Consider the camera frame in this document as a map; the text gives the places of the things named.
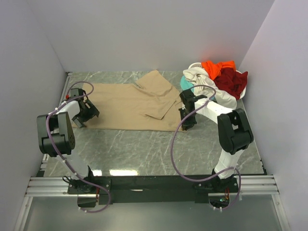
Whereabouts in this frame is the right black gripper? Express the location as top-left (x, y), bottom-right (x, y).
top-left (179, 107), bottom-right (197, 130)

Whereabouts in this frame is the beige polo shirt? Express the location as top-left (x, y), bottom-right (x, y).
top-left (82, 71), bottom-right (182, 131)

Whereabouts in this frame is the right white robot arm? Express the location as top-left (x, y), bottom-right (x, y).
top-left (179, 90), bottom-right (254, 192)

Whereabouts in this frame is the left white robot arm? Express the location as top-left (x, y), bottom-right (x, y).
top-left (37, 88), bottom-right (100, 193)

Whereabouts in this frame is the teal shirt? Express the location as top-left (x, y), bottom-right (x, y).
top-left (180, 75), bottom-right (194, 90)

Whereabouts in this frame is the white shirt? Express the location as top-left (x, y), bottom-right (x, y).
top-left (183, 67), bottom-right (237, 109)

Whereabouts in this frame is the white laundry basket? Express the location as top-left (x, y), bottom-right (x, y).
top-left (188, 62), bottom-right (246, 99)

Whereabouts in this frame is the orange shirt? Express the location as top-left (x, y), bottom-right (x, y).
top-left (201, 60), bottom-right (236, 80)

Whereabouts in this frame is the dark red shirt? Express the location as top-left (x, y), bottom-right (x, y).
top-left (214, 68), bottom-right (248, 100)

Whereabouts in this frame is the black base beam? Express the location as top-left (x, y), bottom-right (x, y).
top-left (67, 176), bottom-right (238, 207)

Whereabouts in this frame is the aluminium rail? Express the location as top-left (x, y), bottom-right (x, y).
top-left (25, 175), bottom-right (280, 197)

